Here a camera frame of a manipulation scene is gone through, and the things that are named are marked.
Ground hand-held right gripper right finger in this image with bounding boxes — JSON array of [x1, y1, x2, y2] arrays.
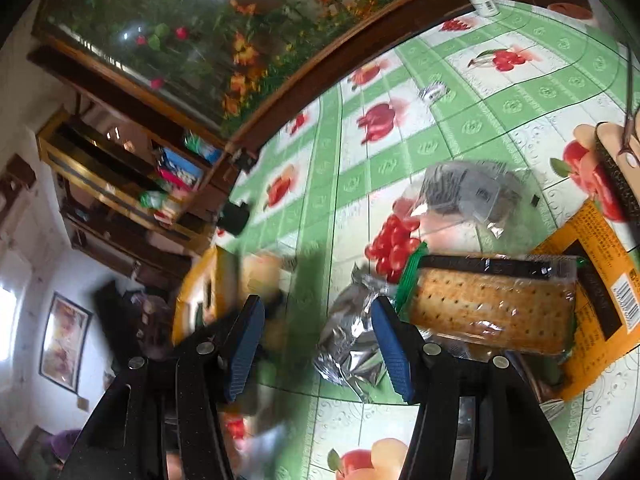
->
[[371, 295, 576, 480]]

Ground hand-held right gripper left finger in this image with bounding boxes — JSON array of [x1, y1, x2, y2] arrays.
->
[[60, 295, 267, 480]]

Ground silver foil packet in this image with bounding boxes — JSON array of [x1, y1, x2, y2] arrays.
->
[[312, 262, 401, 403]]

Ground yellow cardboard box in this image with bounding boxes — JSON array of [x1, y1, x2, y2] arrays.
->
[[172, 245, 241, 346]]

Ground cracker packet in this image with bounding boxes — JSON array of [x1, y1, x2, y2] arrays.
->
[[395, 242, 586, 361]]

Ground clear plastic bag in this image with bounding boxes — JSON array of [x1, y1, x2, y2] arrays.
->
[[395, 160, 533, 241]]

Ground white leaf print candy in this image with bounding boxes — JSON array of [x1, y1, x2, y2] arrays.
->
[[419, 82, 449, 103]]

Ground small black box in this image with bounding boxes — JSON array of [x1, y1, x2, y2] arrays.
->
[[220, 200, 251, 236]]

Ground pink box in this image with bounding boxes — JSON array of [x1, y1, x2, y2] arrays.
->
[[157, 167, 193, 191]]

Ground blue box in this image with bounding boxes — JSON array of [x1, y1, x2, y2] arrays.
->
[[162, 147, 206, 181]]

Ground purple cloth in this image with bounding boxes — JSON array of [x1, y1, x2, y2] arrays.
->
[[42, 427, 83, 461]]

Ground wooden display cabinet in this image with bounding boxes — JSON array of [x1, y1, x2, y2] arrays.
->
[[35, 105, 236, 261]]

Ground orange snack box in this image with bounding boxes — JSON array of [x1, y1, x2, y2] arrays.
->
[[530, 200, 640, 401]]

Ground patterned glasses case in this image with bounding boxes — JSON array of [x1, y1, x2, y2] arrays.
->
[[594, 121, 640, 223]]

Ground brown eyeglasses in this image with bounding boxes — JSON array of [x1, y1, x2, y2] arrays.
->
[[617, 35, 640, 168]]

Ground framed wall picture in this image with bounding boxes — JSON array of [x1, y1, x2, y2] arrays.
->
[[39, 291, 95, 395]]

